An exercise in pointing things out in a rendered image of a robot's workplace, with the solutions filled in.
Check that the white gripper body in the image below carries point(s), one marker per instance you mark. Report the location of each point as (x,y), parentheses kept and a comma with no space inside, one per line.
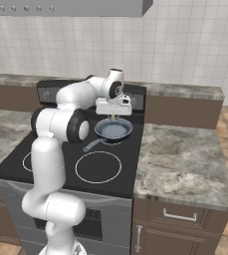
(114,108)

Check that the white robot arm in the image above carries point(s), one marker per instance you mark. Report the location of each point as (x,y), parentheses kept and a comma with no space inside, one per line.
(49,159)

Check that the yellow butter stick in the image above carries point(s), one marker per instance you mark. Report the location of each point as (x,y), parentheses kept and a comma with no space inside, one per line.
(114,116)

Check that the dark blue frying pan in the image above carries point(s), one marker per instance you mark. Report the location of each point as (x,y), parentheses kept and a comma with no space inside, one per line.
(114,130)

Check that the brown counter back panel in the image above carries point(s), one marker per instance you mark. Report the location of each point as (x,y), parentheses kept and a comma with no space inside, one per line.
(182,111)
(9,98)

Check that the grey stove knob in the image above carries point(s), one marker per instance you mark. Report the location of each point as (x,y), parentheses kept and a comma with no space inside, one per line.
(46,95)

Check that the black hob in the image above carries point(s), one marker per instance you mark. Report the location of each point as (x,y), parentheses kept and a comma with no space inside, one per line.
(99,181)

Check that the grey range hood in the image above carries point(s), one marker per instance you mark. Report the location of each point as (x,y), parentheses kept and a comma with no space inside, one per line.
(69,7)

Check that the grey oven door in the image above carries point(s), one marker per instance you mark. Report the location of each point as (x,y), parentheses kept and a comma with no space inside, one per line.
(115,229)

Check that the brown cupboard door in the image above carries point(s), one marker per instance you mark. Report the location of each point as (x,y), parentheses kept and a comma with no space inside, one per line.
(172,242)

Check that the brown drawer front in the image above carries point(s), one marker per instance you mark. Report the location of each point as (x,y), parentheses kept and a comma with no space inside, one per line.
(211,219)

